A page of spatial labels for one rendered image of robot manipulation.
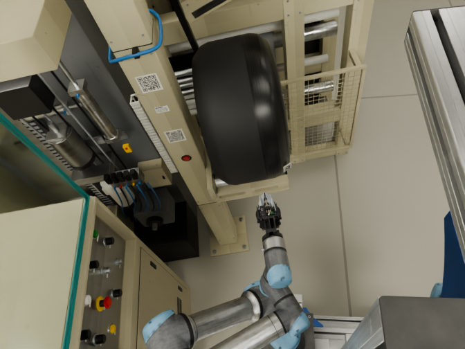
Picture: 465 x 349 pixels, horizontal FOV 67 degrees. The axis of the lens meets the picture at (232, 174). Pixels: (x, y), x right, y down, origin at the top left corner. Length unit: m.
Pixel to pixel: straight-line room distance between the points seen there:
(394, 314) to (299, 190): 2.38
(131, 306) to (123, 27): 1.05
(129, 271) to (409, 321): 1.43
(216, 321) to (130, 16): 0.99
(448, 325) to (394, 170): 2.53
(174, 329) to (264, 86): 0.83
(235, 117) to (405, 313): 1.01
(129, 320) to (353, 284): 1.40
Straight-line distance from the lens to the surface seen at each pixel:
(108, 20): 1.15
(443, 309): 0.29
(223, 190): 1.69
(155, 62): 1.22
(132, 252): 1.65
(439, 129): 0.40
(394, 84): 3.35
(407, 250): 2.53
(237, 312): 1.33
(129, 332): 1.56
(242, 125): 1.22
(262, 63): 1.27
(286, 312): 1.19
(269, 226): 1.21
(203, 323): 1.26
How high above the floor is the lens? 2.29
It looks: 56 degrees down
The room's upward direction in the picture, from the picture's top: 18 degrees counter-clockwise
